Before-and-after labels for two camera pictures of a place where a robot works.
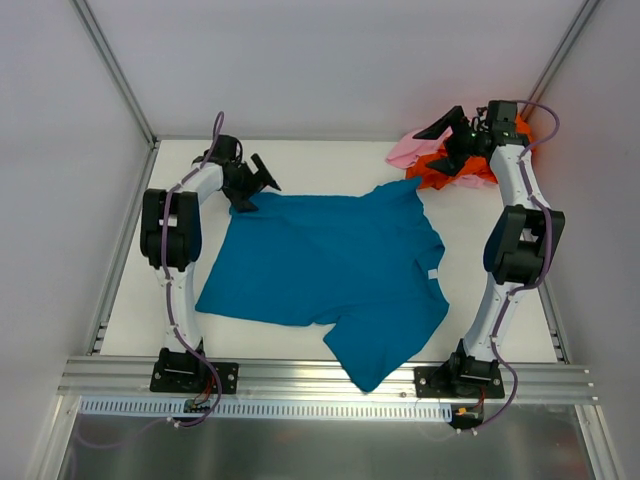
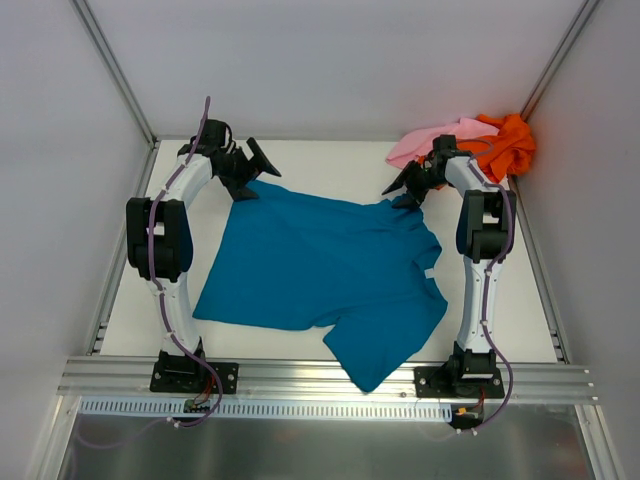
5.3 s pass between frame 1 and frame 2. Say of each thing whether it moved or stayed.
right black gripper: moved
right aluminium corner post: stayed
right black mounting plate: stayed
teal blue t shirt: stayed
